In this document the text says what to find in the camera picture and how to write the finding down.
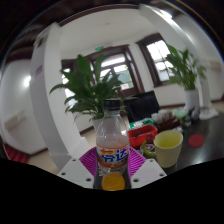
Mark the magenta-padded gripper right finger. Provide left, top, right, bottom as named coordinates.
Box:
left=124, top=146, right=168, bottom=190

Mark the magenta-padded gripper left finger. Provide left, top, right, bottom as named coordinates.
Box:
left=57, top=146, right=103, bottom=190

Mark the clear orange-label drink bottle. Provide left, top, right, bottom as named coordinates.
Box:
left=95, top=98, right=131, bottom=192

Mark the pale yellow-green cup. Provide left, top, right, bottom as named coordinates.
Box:
left=153, top=129, right=184, bottom=169

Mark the red plastic box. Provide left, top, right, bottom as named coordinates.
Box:
left=128, top=123, right=159, bottom=148

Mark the green flat box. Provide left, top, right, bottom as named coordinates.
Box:
left=129, top=117, right=155, bottom=130

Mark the flat round red coaster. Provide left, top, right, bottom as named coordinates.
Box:
left=187, top=133, right=205, bottom=149

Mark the box of white sachets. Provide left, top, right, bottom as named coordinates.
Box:
left=151, top=109, right=174, bottom=126

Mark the red carpeted staircase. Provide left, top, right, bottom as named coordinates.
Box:
left=3, top=143, right=30, bottom=165

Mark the black chair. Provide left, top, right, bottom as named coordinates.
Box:
left=123, top=90, right=160, bottom=124

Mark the light green small container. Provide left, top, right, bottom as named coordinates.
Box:
left=172, top=108, right=189, bottom=120

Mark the grey round ball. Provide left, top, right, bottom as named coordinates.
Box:
left=191, top=106, right=201, bottom=122

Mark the leafy plant in white pot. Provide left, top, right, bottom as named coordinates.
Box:
left=164, top=44, right=208, bottom=111
left=49, top=54, right=139, bottom=133

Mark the white printed leaflet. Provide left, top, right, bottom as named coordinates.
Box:
left=199, top=108, right=220, bottom=120

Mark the dark brown double door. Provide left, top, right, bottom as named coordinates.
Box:
left=88, top=44, right=146, bottom=98

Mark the purple sign on column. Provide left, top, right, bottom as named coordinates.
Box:
left=33, top=64, right=44, bottom=78

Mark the dark brown framed window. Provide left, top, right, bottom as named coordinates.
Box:
left=60, top=59, right=79, bottom=108
left=135, top=32, right=174, bottom=88

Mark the glowing column lamp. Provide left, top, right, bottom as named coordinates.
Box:
left=163, top=9, right=174, bottom=20

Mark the green ring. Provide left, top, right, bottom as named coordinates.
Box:
left=141, top=140, right=157, bottom=158

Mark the white wall radiator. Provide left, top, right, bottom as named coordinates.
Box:
left=3, top=111, right=28, bottom=132
left=208, top=59, right=224, bottom=72

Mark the glowing wall lamp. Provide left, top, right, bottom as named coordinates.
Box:
left=22, top=74, right=33, bottom=88

